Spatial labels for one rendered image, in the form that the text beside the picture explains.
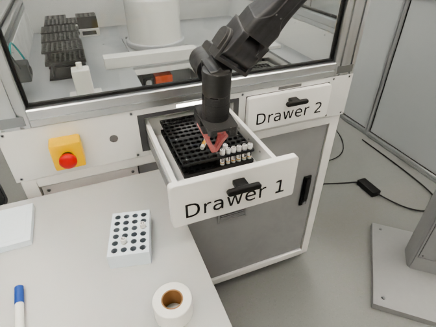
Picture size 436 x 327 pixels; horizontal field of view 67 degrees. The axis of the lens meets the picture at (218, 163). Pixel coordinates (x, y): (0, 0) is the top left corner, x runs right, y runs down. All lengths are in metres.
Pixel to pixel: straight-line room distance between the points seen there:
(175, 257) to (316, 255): 1.13
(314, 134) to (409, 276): 0.87
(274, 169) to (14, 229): 0.60
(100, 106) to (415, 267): 1.53
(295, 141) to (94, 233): 0.72
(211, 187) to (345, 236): 1.32
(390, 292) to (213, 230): 0.85
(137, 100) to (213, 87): 0.29
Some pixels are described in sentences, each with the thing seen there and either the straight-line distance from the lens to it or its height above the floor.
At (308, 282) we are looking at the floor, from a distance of 1.66.
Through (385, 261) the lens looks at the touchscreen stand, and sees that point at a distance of 1.82.
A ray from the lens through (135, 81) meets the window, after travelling 0.87.
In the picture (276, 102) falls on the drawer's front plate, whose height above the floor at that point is 0.90.
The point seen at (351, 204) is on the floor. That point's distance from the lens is 2.10.
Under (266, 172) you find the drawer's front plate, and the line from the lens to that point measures 0.71.
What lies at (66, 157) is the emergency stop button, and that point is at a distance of 0.85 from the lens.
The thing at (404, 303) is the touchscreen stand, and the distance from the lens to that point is 1.71.
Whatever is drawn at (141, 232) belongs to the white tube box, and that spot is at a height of 0.80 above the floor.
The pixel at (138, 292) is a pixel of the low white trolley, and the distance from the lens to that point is 0.70.
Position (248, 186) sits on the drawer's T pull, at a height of 0.91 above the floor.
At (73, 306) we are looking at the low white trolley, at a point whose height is 0.76.
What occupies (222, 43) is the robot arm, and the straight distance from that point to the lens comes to 0.61.
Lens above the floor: 1.33
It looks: 36 degrees down
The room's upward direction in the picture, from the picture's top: straight up
